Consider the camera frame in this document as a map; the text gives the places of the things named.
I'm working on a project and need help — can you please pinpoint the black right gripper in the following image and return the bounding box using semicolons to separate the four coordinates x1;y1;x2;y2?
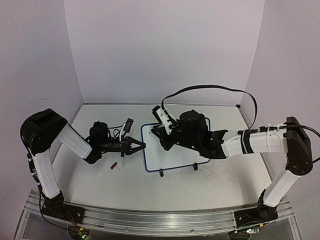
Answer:
150;119;199;152

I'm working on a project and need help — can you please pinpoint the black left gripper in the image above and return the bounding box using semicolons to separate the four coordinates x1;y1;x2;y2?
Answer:
99;134;148;156

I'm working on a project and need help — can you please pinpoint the blue framed whiteboard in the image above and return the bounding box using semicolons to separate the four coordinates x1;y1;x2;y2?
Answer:
140;123;210;173

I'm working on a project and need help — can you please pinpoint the red marker cap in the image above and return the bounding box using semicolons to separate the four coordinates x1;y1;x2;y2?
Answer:
110;162;118;170

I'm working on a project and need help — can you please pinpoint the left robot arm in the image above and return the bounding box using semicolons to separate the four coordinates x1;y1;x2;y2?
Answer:
20;108;146;223

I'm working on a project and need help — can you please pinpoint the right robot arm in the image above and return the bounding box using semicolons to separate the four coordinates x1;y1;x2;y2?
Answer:
151;106;314;227

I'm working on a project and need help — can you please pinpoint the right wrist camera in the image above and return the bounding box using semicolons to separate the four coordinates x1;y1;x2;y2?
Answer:
152;105;177;135

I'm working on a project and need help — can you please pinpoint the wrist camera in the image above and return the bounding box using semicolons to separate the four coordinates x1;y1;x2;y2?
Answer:
119;118;134;142
152;105;177;135

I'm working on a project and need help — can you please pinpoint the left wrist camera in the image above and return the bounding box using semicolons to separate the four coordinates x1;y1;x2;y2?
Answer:
119;118;134;142

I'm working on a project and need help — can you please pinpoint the wire whiteboard stand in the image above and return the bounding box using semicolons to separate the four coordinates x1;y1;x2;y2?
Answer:
158;162;200;178

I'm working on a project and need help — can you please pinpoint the black camera cable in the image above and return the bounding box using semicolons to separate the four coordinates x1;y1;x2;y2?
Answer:
161;85;258;131

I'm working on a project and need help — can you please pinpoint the aluminium front rail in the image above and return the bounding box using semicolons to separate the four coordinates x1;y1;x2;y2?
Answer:
14;194;301;240

